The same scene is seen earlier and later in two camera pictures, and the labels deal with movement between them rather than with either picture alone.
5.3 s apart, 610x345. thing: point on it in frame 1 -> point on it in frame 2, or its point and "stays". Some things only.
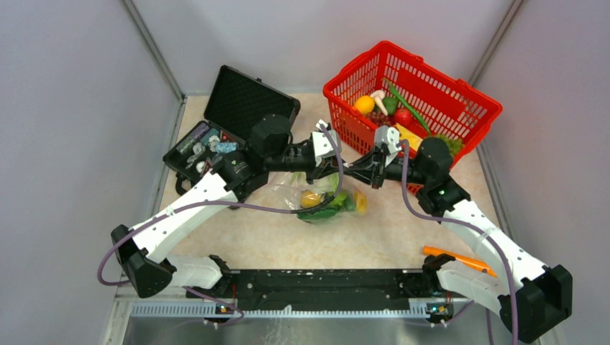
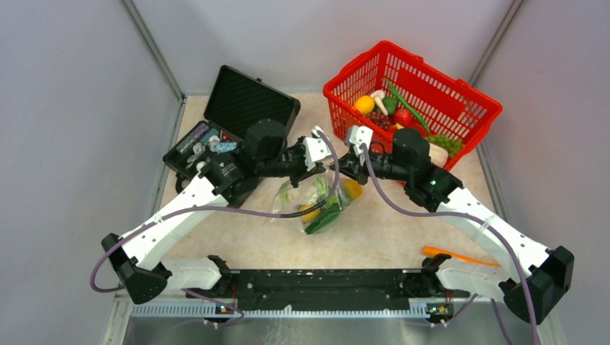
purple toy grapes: (380, 119) stays
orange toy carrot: (430, 250) stays
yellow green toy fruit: (360, 203) -> (352, 188)
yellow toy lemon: (309, 199) -> (310, 216)
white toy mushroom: (378, 95) stays
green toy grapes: (454, 145) stays
